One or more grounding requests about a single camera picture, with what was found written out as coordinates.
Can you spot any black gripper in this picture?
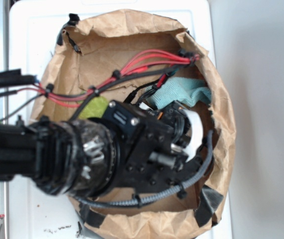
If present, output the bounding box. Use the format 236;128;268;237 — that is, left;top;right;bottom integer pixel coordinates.
101;101;204;194

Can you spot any light blue cloth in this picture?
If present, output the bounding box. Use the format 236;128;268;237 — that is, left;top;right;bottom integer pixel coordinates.
147;77;211;109

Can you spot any green foam block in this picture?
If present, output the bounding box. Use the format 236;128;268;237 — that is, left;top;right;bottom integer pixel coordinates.
78;96;109;120

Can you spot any brown paper bag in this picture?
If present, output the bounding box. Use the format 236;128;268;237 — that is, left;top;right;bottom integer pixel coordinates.
41;9;236;239

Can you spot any grey braided cable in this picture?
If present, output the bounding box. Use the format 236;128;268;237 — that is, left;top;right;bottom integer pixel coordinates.
73;129;215;209

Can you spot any red wire bundle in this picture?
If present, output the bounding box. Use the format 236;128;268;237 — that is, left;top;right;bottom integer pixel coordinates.
19;49;199;108

